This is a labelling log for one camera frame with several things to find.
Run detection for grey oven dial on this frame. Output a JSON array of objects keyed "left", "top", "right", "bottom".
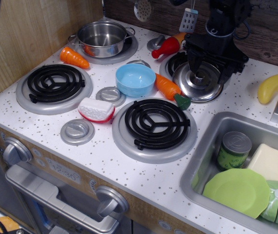
[
  {"left": 96, "top": 185, "right": 129, "bottom": 217},
  {"left": 3, "top": 137, "right": 33, "bottom": 166}
]

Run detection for green toy tin can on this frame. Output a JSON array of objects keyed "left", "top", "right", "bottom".
[{"left": 217, "top": 131, "right": 252, "bottom": 171}]

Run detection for front left black burner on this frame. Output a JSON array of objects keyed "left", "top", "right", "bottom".
[{"left": 16, "top": 64, "right": 93, "bottom": 115}]

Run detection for grey oven door handle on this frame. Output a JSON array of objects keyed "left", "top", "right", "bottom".
[{"left": 5, "top": 165, "right": 119, "bottom": 234}]

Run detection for grey stove knob back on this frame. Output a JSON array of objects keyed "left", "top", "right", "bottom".
[{"left": 147, "top": 35, "right": 166, "bottom": 52}]

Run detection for grey stove knob middle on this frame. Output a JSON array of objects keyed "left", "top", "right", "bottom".
[{"left": 95, "top": 87, "right": 126, "bottom": 107}]

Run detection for grey oven dial right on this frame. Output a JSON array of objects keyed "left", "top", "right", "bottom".
[{"left": 96, "top": 185, "right": 129, "bottom": 217}]

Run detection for front right black burner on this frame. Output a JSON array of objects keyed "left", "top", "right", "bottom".
[{"left": 112, "top": 98, "right": 197, "bottom": 164}]

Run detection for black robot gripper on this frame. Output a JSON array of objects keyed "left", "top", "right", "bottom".
[{"left": 184, "top": 33, "right": 249, "bottom": 84}]

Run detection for grey stove knob front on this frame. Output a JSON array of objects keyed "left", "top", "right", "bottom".
[{"left": 60, "top": 119, "right": 95, "bottom": 146}]

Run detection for yellow toy banana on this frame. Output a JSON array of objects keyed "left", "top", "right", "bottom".
[{"left": 257, "top": 74, "right": 278, "bottom": 104}]

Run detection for red white toy radish slice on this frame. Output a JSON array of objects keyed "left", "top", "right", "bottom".
[{"left": 78, "top": 97, "right": 115, "bottom": 123}]

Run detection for orange toy on floor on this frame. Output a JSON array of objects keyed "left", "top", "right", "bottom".
[{"left": 0, "top": 216, "right": 20, "bottom": 233}]

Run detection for grey toy spatula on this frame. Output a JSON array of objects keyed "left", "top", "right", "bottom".
[{"left": 179, "top": 8, "right": 198, "bottom": 34}]

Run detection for red toy ketchup bottle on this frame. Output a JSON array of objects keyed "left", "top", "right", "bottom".
[{"left": 151, "top": 32, "right": 186, "bottom": 59}]

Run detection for silver toy sink basin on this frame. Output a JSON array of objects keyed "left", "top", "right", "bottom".
[{"left": 180, "top": 112, "right": 278, "bottom": 234}]

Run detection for steel pot lid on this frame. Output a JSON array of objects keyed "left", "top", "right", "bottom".
[{"left": 172, "top": 61, "right": 223, "bottom": 103}]

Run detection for silver perforated toy ladle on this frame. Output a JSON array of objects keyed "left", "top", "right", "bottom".
[{"left": 134, "top": 0, "right": 153, "bottom": 22}]

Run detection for grey oven dial left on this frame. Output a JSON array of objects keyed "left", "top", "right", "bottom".
[{"left": 3, "top": 137, "right": 33, "bottom": 166}]

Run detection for light blue plastic bowl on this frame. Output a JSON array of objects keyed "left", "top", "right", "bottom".
[{"left": 115, "top": 63, "right": 156, "bottom": 97}]

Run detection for green plastic plate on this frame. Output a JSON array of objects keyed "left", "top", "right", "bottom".
[{"left": 203, "top": 169, "right": 271, "bottom": 218}]

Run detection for orange carrot tip piece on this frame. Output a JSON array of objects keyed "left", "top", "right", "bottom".
[{"left": 59, "top": 47, "right": 90, "bottom": 69}]

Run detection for back left grey burner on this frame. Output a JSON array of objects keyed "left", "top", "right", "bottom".
[{"left": 72, "top": 30, "right": 138, "bottom": 65}]

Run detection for black burner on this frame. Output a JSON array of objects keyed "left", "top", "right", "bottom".
[
  {"left": 159, "top": 50, "right": 232, "bottom": 98},
  {"left": 16, "top": 64, "right": 93, "bottom": 115},
  {"left": 112, "top": 98, "right": 197, "bottom": 164}
]

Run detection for grey stove knob behind bowl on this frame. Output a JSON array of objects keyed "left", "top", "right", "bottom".
[{"left": 128, "top": 59, "right": 150, "bottom": 68}]

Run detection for green toy cabbage half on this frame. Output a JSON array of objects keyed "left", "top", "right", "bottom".
[{"left": 260, "top": 180, "right": 278, "bottom": 222}]

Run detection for cream toy cutting board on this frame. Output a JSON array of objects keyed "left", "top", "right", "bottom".
[{"left": 247, "top": 143, "right": 278, "bottom": 181}]

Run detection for orange toy carrot green stem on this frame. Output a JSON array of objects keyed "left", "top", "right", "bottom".
[{"left": 155, "top": 73, "right": 191, "bottom": 110}]

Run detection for small steel pot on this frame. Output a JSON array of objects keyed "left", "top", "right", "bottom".
[{"left": 68, "top": 20, "right": 136, "bottom": 59}]

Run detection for back right black burner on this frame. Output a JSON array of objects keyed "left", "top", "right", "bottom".
[{"left": 159, "top": 50, "right": 232, "bottom": 98}]

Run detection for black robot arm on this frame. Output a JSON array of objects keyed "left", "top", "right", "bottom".
[{"left": 179, "top": 0, "right": 252, "bottom": 84}]

